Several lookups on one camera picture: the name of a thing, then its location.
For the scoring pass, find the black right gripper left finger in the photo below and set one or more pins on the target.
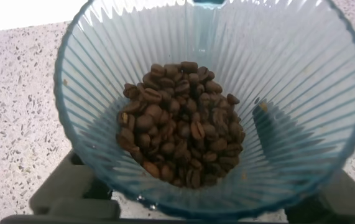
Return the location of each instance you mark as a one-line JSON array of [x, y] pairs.
[[68, 193]]

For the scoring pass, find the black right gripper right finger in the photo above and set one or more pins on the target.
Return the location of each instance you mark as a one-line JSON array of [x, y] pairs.
[[342, 208]]

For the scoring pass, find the roasted coffee beans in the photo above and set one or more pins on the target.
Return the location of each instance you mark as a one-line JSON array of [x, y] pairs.
[[180, 124]]

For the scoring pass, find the blue ribbed transparent cup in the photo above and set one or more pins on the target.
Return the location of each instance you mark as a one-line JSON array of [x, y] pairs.
[[289, 77]]

